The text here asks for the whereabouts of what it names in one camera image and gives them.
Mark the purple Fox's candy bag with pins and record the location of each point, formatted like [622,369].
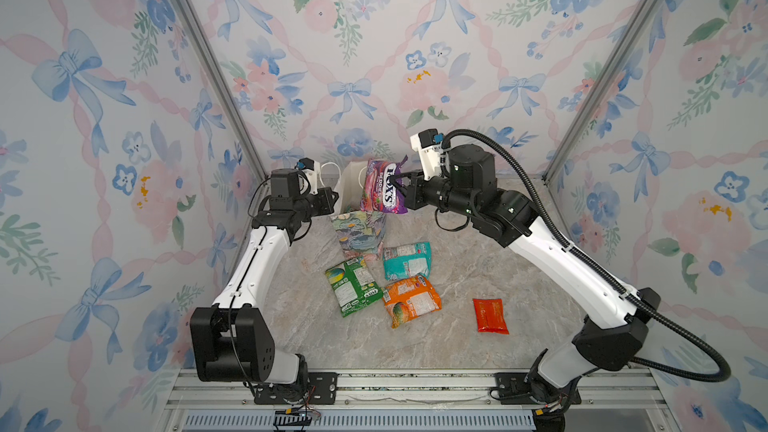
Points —
[380,192]

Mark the floral paper gift bag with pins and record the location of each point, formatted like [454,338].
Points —
[360,233]

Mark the corner aluminium post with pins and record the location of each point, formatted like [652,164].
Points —
[640,19]
[190,20]

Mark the left corner aluminium post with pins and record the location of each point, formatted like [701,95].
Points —
[190,20]

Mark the teal snack packet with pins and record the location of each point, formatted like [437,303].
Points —
[407,261]

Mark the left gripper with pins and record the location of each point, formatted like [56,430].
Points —
[327,204]

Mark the red snack packet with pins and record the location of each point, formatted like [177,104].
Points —
[490,316]

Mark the orange snack packet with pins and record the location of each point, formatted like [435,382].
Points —
[410,298]

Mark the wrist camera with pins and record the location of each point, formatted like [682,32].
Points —
[427,144]
[311,170]

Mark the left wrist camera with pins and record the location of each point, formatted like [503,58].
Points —
[311,170]

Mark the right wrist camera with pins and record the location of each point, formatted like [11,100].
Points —
[427,144]

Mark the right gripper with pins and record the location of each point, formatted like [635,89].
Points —
[414,196]

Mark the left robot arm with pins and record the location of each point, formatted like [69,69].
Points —
[231,340]

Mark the right corner aluminium post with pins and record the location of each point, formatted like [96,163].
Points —
[640,19]

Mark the green snack packet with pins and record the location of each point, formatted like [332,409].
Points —
[353,285]

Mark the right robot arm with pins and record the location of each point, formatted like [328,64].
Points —
[614,329]

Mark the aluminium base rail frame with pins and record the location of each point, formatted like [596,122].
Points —
[420,400]

